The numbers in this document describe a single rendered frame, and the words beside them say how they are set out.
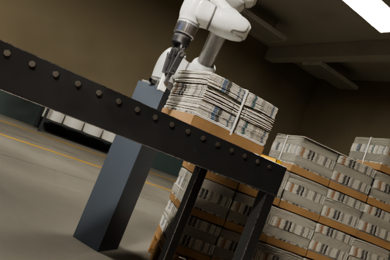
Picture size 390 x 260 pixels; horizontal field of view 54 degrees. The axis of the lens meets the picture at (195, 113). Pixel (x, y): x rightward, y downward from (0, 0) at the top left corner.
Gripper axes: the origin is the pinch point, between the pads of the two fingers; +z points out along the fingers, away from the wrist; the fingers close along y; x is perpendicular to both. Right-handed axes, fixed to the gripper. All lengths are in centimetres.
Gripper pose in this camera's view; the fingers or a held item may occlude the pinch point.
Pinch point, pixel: (163, 82)
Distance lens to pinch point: 154.2
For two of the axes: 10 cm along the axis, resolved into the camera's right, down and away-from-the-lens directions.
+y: -4.9, -1.1, 8.7
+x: -7.9, -3.7, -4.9
